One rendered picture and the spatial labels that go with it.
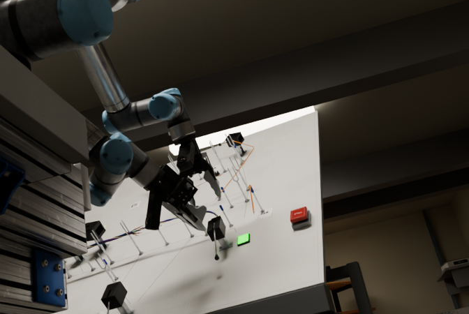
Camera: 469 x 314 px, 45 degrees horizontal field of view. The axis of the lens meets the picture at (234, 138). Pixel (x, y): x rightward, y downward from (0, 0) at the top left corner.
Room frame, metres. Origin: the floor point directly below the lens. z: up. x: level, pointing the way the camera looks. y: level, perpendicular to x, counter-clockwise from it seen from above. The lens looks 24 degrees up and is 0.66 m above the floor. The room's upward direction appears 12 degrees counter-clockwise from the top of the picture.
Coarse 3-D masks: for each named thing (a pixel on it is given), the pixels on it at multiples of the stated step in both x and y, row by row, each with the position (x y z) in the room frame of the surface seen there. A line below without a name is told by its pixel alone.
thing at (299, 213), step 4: (300, 208) 1.63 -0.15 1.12; (304, 208) 1.62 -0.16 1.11; (292, 212) 1.63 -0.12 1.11; (296, 212) 1.62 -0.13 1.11; (300, 212) 1.62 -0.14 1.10; (304, 212) 1.61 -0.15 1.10; (292, 216) 1.62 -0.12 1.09; (296, 216) 1.61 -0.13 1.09; (300, 216) 1.60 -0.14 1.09; (304, 216) 1.60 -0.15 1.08; (292, 220) 1.61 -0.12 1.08; (296, 220) 1.61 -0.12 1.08; (300, 220) 1.62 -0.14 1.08
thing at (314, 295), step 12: (312, 288) 1.45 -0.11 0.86; (324, 288) 1.44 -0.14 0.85; (264, 300) 1.49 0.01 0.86; (276, 300) 1.48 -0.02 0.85; (288, 300) 1.47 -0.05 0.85; (300, 300) 1.46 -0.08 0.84; (312, 300) 1.45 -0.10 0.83; (324, 300) 1.44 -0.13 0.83; (216, 312) 1.53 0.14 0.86; (228, 312) 1.52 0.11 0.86; (240, 312) 1.51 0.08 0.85; (252, 312) 1.50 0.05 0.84; (264, 312) 1.49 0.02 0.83; (276, 312) 1.48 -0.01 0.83; (288, 312) 1.47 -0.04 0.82; (300, 312) 1.46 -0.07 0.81; (312, 312) 1.45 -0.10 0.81; (324, 312) 1.45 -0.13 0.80
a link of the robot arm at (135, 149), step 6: (120, 138) 1.31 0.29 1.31; (126, 138) 1.33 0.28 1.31; (132, 144) 1.34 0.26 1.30; (138, 150) 1.35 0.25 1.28; (138, 156) 1.35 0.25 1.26; (144, 156) 1.36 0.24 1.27; (132, 162) 1.34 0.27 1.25; (138, 162) 1.35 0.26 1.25; (144, 162) 1.36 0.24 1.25; (132, 168) 1.35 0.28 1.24; (138, 168) 1.36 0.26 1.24; (132, 174) 1.37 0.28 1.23
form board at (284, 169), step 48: (288, 144) 1.99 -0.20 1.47; (144, 192) 2.20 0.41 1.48; (240, 192) 1.90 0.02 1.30; (288, 192) 1.78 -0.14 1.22; (144, 240) 1.93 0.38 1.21; (192, 240) 1.81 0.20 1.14; (288, 240) 1.61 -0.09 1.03; (96, 288) 1.85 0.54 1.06; (144, 288) 1.74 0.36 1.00; (192, 288) 1.64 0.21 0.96; (240, 288) 1.56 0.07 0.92; (288, 288) 1.48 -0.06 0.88
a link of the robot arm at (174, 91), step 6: (168, 90) 1.49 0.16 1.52; (174, 90) 1.50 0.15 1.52; (174, 96) 1.56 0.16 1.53; (180, 96) 1.52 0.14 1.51; (180, 102) 1.56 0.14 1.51; (180, 114) 1.52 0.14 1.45; (186, 114) 1.54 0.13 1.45; (174, 120) 1.52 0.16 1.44; (180, 120) 1.53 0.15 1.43; (186, 120) 1.54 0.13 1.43; (168, 126) 1.54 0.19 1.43
